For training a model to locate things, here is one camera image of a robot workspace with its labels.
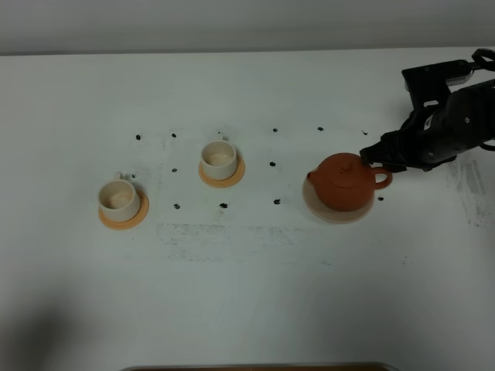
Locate beige teapot saucer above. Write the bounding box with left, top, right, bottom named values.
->
left=302, top=179, right=374, bottom=224

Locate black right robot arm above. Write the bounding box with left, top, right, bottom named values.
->
left=360, top=49, right=494, bottom=172

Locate white teacup left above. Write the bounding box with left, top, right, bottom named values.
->
left=97, top=172, right=141, bottom=223

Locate orange coaster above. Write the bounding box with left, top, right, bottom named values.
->
left=198, top=155, right=245, bottom=189
left=98, top=190, right=149, bottom=230

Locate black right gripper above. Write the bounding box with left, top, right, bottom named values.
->
left=360, top=80, right=494, bottom=172

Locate orange coaster left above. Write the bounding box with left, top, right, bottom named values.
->
left=98, top=190, right=149, bottom=230

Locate brown tray edge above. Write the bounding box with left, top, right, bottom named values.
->
left=126, top=362, right=396, bottom=371

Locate white teacup centre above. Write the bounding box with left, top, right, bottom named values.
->
left=200, top=131, right=237, bottom=181

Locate white teacup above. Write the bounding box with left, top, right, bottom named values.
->
left=200, top=131, right=237, bottom=181
left=97, top=172, right=141, bottom=223

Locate orange coaster centre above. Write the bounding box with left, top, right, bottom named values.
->
left=198, top=155, right=245, bottom=189

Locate brown clay teapot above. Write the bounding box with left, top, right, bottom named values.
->
left=306, top=153, right=393, bottom=212

